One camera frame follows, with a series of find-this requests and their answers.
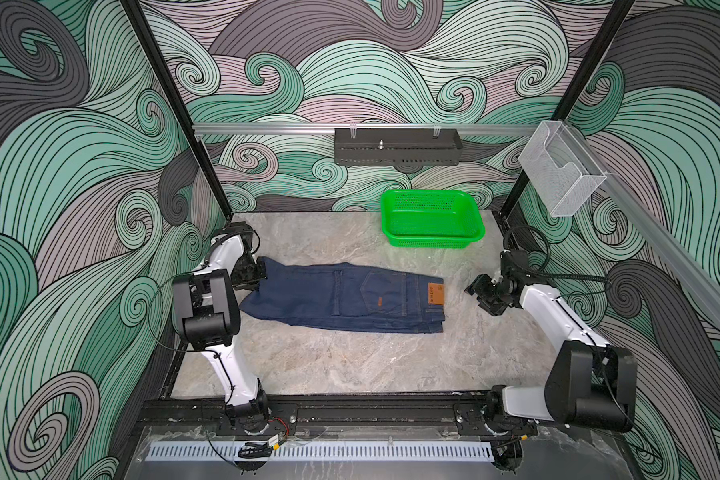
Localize dark blue denim trousers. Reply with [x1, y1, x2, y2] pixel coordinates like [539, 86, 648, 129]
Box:
[240, 258, 446, 334]

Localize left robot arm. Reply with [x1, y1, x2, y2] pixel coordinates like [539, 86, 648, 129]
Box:
[171, 222, 270, 431]

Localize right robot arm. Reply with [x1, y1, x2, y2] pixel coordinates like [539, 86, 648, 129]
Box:
[465, 238, 637, 433]

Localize green plastic basket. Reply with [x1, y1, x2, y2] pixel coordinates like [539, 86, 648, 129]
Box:
[380, 189, 485, 249]

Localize black front mounting rail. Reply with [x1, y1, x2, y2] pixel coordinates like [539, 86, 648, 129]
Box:
[137, 392, 613, 436]

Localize clear plastic wall bin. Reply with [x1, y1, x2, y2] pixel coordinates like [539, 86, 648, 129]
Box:
[519, 121, 606, 218]

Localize back aluminium rail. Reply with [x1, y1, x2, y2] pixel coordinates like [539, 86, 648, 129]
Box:
[192, 122, 537, 137]

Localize aluminium rail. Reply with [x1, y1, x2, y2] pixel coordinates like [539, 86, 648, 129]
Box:
[192, 122, 537, 137]
[572, 128, 720, 331]

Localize black perforated wall shelf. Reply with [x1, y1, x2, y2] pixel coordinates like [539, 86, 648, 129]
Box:
[333, 129, 464, 173]

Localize white slotted cable duct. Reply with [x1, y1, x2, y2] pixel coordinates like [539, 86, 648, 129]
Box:
[145, 440, 494, 463]

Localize right aluminium rail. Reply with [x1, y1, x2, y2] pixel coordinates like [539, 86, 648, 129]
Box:
[572, 128, 720, 331]

